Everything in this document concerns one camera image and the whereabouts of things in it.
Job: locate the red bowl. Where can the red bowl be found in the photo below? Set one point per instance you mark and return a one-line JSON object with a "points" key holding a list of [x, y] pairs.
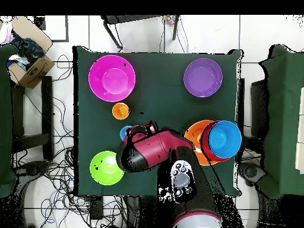
{"points": [[205, 149]]}

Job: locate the large blue bowl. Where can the large blue bowl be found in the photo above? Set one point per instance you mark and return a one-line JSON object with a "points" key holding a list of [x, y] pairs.
{"points": [[234, 152]]}

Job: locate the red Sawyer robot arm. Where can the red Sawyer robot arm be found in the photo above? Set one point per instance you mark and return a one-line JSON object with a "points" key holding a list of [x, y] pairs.
{"points": [[154, 147]]}

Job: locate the blue cup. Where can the blue cup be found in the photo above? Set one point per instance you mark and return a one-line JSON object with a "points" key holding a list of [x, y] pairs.
{"points": [[123, 134]]}

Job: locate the orange cup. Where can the orange cup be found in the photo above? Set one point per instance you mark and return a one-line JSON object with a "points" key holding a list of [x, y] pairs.
{"points": [[120, 111]]}

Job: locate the green bowl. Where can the green bowl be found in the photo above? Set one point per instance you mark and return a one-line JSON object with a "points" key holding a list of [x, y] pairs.
{"points": [[104, 171]]}

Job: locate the orange bowl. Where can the orange bowl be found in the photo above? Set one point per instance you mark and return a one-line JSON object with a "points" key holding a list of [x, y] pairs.
{"points": [[192, 133]]}

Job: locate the dark green table cloth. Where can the dark green table cloth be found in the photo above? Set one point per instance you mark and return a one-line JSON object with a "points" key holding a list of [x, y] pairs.
{"points": [[154, 76]]}

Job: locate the pink bowl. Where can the pink bowl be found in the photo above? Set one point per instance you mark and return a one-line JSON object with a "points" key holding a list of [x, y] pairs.
{"points": [[111, 78]]}

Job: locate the purple bowl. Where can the purple bowl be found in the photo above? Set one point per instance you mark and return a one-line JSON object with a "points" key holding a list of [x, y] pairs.
{"points": [[203, 78]]}

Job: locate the colourful toy pile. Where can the colourful toy pile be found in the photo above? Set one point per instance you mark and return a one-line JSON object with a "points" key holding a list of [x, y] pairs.
{"points": [[169, 20]]}

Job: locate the black box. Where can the black box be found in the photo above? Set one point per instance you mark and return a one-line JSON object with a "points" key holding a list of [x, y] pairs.
{"points": [[258, 109]]}

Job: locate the cardboard box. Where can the cardboard box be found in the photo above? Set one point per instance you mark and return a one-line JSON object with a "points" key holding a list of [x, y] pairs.
{"points": [[35, 73]]}

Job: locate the green cloth covered table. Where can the green cloth covered table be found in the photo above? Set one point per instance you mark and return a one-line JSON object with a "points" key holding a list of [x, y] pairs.
{"points": [[6, 118], [285, 106]]}

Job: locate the dark blue cloth bundle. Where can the dark blue cloth bundle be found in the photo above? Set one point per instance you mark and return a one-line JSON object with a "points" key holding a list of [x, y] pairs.
{"points": [[28, 47]]}

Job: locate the pink white cloth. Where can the pink white cloth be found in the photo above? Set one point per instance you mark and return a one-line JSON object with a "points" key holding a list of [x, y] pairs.
{"points": [[6, 33]]}

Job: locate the black bench frame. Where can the black bench frame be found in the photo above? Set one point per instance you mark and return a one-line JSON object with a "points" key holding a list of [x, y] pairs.
{"points": [[46, 106]]}

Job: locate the black metal stool frame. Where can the black metal stool frame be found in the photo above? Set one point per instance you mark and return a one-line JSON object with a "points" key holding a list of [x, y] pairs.
{"points": [[133, 18]]}

